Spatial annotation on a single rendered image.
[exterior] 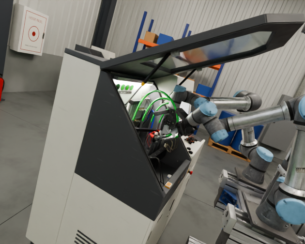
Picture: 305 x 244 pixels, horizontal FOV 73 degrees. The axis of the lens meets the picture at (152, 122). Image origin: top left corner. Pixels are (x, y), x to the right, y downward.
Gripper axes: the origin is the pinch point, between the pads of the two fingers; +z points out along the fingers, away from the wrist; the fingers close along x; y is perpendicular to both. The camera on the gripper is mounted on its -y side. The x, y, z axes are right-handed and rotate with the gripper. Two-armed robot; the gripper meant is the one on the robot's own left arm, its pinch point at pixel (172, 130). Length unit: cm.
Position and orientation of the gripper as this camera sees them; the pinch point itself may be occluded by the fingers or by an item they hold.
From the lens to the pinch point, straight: 126.5
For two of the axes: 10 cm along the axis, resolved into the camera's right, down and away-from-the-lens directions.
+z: -4.2, 4.0, 8.1
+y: 2.6, 9.1, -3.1
